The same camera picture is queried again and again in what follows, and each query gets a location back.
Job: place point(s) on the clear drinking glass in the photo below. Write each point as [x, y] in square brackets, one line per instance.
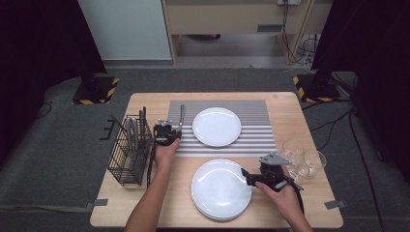
[296, 176]
[314, 162]
[291, 148]

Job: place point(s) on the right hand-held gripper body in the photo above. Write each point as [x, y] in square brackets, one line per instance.
[274, 174]

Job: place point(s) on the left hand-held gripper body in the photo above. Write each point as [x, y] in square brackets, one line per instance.
[164, 133]

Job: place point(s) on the single white plate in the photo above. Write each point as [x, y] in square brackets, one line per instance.
[216, 127]

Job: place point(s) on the person's left hand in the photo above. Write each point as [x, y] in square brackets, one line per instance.
[166, 156]

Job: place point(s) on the white partition panel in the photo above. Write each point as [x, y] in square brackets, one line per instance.
[125, 29]

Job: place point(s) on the person's right hand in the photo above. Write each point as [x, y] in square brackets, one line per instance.
[285, 201]

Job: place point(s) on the stack of white plates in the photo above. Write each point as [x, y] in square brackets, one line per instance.
[216, 193]

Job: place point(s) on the gray tape piece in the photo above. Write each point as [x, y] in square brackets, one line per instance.
[333, 204]
[100, 202]

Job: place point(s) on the light wooden desk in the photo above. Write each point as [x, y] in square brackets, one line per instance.
[225, 19]

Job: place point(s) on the black tape floor mark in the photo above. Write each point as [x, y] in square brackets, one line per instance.
[111, 129]

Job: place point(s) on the striped gray placemat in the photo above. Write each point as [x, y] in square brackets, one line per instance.
[257, 141]

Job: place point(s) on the black curtain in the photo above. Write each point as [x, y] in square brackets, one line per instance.
[380, 64]
[32, 48]

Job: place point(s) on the metal cutlery piece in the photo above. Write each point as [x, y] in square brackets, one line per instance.
[144, 116]
[128, 129]
[134, 129]
[140, 119]

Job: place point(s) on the hazard-striped stand base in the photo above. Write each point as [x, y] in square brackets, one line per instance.
[317, 90]
[96, 90]

